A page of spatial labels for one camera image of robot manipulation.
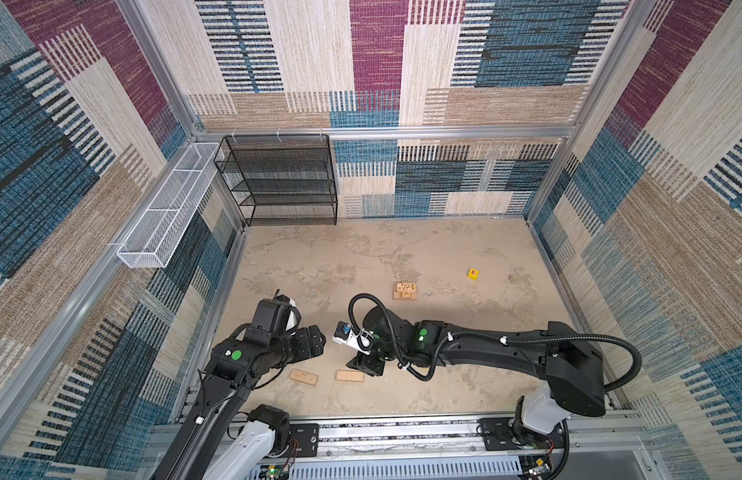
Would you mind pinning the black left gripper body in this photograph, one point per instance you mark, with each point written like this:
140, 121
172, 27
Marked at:
300, 345

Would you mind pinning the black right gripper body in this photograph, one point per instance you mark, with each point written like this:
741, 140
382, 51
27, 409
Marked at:
376, 361

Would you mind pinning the printed wood block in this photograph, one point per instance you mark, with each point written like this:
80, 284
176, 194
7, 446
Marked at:
304, 377

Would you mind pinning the cow picture wood block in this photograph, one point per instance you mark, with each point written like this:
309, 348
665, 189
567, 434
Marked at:
405, 288

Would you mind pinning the plain wood block front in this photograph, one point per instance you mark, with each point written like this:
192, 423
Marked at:
350, 376

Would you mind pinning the plain wood block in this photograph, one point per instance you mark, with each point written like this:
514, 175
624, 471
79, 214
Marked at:
350, 376
404, 296

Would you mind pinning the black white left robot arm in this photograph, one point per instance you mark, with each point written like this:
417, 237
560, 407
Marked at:
273, 340

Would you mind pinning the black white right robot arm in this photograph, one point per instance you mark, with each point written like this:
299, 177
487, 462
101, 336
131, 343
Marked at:
569, 367

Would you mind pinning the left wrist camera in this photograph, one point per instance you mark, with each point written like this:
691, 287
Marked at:
294, 316

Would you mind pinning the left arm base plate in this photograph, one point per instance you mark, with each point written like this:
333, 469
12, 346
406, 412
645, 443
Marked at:
303, 441

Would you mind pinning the aluminium mounting rail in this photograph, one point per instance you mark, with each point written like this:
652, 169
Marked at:
446, 446

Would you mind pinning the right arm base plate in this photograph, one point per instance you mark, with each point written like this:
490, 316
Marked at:
500, 434

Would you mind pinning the black wire mesh shelf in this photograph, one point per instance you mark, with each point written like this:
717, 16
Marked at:
281, 180

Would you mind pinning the white wire mesh basket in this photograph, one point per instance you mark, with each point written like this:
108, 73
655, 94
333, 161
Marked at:
152, 242

